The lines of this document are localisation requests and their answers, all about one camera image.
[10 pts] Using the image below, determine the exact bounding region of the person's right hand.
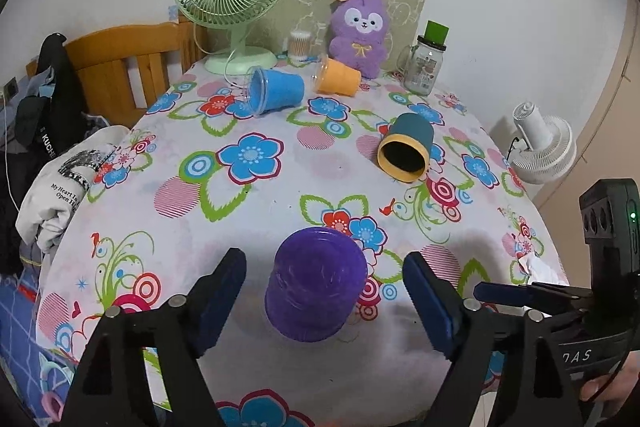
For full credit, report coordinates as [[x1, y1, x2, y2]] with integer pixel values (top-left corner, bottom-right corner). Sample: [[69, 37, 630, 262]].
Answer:
[[579, 353, 640, 421]]

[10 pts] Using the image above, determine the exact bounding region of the blue cup with clear lid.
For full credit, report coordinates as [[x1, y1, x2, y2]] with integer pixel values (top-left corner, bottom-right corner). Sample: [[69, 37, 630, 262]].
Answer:
[[248, 66, 306, 116]]

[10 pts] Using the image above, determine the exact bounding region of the cotton swab container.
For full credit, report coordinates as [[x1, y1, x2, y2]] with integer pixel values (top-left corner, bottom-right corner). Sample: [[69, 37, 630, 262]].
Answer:
[[288, 29, 314, 60]]

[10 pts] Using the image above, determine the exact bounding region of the beige wall poster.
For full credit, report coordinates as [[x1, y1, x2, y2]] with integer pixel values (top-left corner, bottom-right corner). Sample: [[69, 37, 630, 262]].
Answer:
[[270, 0, 431, 76]]

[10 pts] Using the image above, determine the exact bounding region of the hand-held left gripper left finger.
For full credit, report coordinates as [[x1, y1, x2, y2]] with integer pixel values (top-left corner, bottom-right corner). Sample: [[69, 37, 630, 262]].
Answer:
[[60, 248, 247, 427]]

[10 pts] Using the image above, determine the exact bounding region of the teal cup with yellow rim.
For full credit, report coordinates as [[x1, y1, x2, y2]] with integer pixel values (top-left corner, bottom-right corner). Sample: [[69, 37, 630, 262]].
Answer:
[[377, 112, 434, 184]]

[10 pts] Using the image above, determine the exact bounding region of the orange cup with clear lid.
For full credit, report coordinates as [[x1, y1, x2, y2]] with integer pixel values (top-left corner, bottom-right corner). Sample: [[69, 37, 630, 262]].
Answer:
[[312, 55, 362, 98]]

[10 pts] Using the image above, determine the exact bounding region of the purple plush toy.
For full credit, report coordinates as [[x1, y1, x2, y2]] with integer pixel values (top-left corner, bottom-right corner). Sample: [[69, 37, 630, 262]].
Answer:
[[327, 0, 390, 80]]

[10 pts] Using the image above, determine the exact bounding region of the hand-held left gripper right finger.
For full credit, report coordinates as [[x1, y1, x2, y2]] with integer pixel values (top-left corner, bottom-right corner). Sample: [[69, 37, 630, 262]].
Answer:
[[403, 251, 586, 427]]

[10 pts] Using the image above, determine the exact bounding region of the glass jar with green lid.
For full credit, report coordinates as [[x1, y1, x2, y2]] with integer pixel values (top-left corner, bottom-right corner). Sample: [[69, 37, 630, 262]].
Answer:
[[397, 20, 450, 96]]

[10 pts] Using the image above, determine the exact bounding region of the black jacket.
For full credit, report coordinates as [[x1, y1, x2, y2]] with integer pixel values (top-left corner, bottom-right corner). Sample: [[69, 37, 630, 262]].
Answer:
[[13, 33, 92, 158]]

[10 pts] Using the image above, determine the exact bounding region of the white printed shirt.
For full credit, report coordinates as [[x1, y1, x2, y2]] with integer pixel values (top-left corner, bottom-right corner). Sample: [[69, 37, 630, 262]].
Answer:
[[15, 125, 132, 254]]

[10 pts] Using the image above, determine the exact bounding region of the wooden chair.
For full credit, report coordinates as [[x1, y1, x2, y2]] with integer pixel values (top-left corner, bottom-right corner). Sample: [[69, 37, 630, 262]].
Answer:
[[25, 18, 211, 128]]

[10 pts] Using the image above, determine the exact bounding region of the purple plastic cup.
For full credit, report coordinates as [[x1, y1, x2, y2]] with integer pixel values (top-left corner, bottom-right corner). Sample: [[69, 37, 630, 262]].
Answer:
[[264, 228, 369, 342]]

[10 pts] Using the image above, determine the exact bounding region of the white clip fan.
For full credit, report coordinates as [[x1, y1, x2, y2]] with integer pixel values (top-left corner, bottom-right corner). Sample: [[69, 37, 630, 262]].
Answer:
[[501, 101, 579, 186]]

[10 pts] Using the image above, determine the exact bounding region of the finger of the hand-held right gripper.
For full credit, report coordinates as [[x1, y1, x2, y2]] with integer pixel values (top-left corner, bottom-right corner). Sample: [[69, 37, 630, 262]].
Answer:
[[473, 281, 595, 315]]

